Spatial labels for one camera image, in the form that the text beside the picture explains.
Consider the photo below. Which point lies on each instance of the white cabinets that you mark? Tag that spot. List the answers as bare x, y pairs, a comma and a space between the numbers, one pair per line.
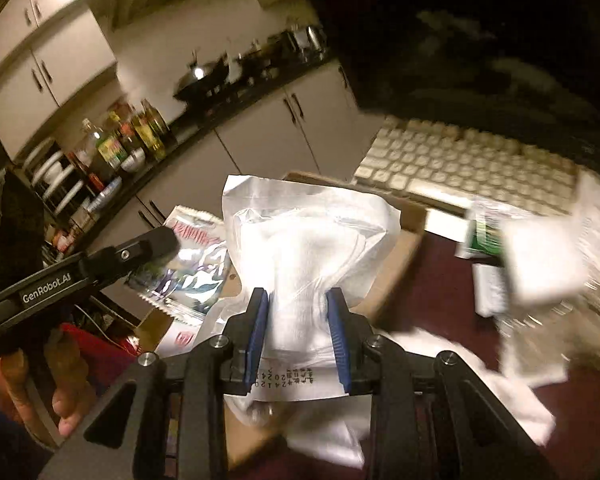
50, 45
280, 130

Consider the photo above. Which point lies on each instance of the small oil bottle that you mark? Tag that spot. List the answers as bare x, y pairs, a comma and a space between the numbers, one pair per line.
142, 132
125, 132
156, 122

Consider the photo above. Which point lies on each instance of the green and white packet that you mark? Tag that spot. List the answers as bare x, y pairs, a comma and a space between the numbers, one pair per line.
482, 240

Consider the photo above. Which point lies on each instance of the small white paper packet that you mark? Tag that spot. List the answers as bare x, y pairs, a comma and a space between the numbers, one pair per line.
490, 290

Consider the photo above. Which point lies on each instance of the white towel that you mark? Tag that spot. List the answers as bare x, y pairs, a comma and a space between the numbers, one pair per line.
305, 250

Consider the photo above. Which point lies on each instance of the white bowl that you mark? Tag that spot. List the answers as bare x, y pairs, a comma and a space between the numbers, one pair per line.
132, 162

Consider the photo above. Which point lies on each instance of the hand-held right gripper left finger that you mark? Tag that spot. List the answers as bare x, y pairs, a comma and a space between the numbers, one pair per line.
258, 332

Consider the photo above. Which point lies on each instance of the person's left hand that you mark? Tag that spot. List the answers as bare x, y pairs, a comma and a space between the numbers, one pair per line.
67, 395

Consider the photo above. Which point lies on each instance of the white lower cabinets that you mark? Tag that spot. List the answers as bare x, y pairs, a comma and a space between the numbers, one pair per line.
280, 130

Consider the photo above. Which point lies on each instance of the white keyboard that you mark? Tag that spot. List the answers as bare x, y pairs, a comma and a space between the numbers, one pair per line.
455, 160

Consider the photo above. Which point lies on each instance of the large cooking oil bottle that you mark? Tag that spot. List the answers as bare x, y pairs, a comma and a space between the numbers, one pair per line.
107, 150

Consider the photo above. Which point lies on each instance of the black monitor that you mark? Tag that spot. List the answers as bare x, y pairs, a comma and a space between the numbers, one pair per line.
455, 35

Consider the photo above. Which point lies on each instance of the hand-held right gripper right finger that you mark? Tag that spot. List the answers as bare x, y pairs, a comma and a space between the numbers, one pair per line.
338, 342

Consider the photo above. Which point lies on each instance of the white packet with red label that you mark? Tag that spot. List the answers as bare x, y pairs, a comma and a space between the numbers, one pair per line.
182, 339

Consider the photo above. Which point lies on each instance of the dark sauce bottle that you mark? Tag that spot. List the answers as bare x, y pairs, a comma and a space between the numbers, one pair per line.
87, 172

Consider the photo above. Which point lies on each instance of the dish rack with plates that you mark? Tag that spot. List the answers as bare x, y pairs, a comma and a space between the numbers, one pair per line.
55, 175

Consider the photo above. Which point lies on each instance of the white square packet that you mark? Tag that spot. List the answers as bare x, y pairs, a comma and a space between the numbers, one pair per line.
542, 260

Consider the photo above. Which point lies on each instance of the red cloth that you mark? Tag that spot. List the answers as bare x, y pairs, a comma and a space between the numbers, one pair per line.
100, 342

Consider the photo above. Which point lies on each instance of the steel kettle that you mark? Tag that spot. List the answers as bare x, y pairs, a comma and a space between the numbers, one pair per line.
307, 37

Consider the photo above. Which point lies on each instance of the white upper cabinets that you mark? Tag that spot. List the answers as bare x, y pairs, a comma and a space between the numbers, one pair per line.
50, 45

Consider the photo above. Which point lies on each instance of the dark cooking pot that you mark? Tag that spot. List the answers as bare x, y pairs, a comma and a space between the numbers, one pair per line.
257, 62

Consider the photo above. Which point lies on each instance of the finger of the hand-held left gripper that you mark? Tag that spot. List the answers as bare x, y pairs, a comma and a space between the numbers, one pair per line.
152, 245

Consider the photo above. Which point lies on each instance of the blue patterned plate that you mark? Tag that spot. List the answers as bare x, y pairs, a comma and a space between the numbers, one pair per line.
105, 195

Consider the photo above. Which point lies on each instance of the clear plastic bag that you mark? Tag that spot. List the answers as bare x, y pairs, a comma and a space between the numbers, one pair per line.
570, 340

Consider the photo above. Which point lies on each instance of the black wok with steel lid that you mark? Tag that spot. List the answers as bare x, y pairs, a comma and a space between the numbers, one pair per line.
202, 80

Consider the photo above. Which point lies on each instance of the silver foil packet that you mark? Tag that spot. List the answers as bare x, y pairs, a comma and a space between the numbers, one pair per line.
190, 272

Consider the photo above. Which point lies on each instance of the black kitchen counter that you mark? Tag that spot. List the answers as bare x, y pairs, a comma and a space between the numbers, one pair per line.
200, 115

